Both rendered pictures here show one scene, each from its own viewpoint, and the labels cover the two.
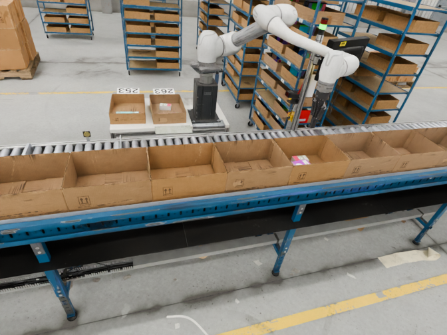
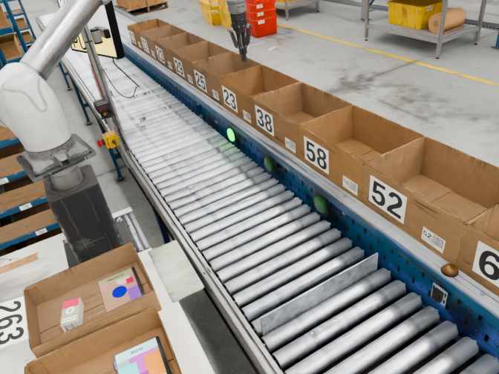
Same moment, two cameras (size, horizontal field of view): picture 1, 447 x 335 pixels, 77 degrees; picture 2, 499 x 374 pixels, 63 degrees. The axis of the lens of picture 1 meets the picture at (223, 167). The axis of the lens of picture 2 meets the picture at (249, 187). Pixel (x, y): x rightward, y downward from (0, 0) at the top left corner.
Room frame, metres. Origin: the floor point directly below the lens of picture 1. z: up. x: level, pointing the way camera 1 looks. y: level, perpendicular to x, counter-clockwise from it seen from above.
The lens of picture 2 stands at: (1.76, 1.57, 1.82)
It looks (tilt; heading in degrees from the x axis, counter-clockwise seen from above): 35 degrees down; 266
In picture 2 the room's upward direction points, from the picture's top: 9 degrees counter-clockwise
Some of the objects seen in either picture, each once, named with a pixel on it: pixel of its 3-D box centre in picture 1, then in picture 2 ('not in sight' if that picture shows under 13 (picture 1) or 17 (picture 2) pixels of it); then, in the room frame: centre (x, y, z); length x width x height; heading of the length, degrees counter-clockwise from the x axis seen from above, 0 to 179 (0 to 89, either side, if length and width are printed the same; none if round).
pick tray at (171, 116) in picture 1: (167, 108); (92, 298); (2.27, 0.57, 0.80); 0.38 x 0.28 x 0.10; 21
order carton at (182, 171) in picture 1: (185, 171); (356, 148); (1.22, 0.21, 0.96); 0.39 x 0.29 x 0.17; 111
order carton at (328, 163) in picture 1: (306, 159); (258, 94); (1.49, -0.52, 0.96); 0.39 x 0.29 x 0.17; 111
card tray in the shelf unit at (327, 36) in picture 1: (312, 36); not in sight; (3.03, -0.70, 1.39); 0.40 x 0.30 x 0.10; 19
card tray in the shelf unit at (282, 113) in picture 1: (292, 110); (15, 185); (3.03, -0.70, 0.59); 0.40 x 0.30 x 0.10; 18
